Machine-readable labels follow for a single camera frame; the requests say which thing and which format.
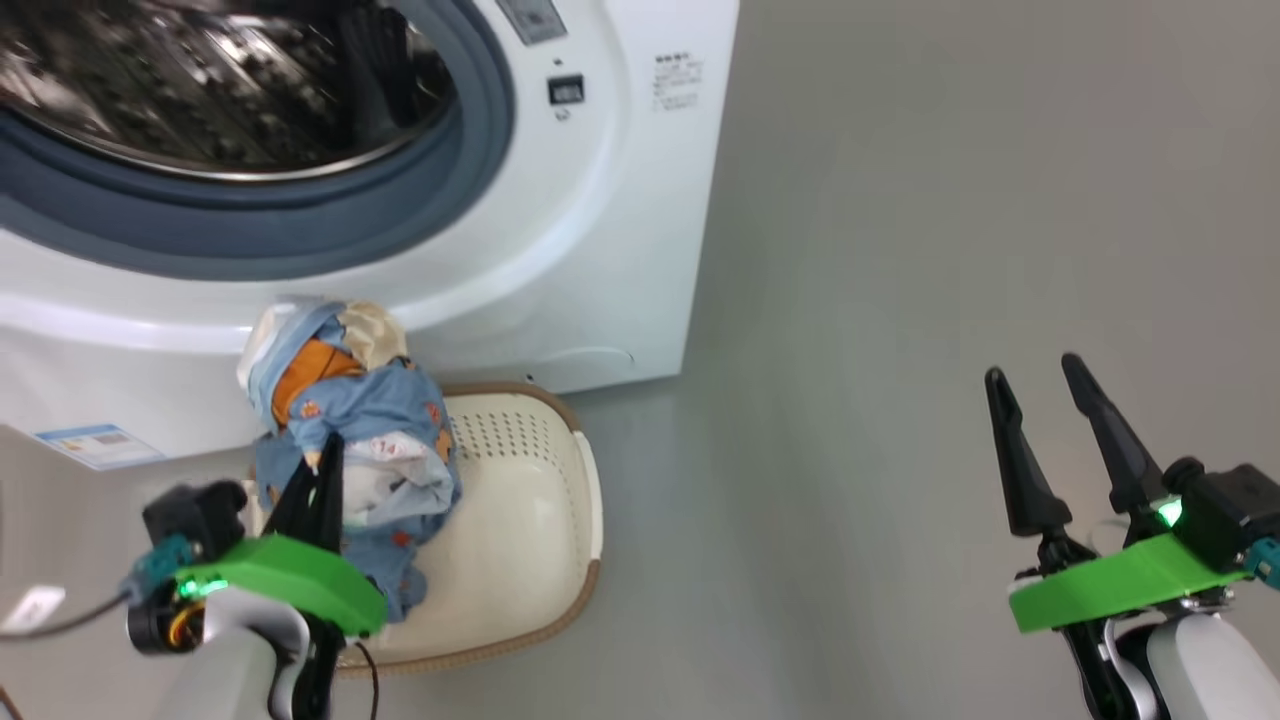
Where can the blue energy label sticker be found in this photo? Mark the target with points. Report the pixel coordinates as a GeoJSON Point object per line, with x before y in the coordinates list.
{"type": "Point", "coordinates": [100, 446]}

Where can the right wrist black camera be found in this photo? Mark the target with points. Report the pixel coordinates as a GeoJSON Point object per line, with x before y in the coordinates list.
{"type": "Point", "coordinates": [1225, 510]}

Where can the black door latch socket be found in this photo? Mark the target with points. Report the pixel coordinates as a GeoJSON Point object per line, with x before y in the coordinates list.
{"type": "Point", "coordinates": [565, 90]}

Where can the cream perforated laundry basket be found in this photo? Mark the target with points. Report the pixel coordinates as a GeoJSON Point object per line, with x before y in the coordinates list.
{"type": "Point", "coordinates": [520, 540]}

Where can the left white grey robot arm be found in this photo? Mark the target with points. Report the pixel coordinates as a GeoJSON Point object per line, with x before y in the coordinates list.
{"type": "Point", "coordinates": [235, 660]}

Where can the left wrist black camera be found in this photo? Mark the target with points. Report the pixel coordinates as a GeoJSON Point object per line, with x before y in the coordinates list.
{"type": "Point", "coordinates": [195, 515]}

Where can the round drain filter cover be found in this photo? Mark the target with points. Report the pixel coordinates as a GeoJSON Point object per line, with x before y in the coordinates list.
{"type": "Point", "coordinates": [585, 365]}

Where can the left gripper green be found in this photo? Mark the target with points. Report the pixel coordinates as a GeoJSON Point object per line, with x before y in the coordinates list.
{"type": "Point", "coordinates": [290, 575]}

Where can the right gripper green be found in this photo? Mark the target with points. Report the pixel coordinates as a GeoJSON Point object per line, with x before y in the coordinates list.
{"type": "Point", "coordinates": [1110, 585]}

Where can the wrist black camera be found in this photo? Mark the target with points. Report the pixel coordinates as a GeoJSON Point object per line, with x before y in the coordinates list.
{"type": "Point", "coordinates": [195, 515]}
{"type": "Point", "coordinates": [1225, 510]}

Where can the small printed text label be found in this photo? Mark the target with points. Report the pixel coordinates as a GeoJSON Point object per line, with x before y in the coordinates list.
{"type": "Point", "coordinates": [677, 82]}

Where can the right white grey robot arm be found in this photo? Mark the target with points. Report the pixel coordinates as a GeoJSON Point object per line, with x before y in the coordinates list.
{"type": "Point", "coordinates": [1200, 670]}

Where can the washing machine drum with clothes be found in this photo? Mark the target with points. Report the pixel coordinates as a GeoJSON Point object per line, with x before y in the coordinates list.
{"type": "Point", "coordinates": [200, 80]}

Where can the white front-load washing machine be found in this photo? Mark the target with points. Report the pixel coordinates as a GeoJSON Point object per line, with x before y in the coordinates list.
{"type": "Point", "coordinates": [620, 250]}

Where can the blue garment with orange prints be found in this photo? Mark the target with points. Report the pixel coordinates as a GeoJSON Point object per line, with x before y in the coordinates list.
{"type": "Point", "coordinates": [390, 410]}

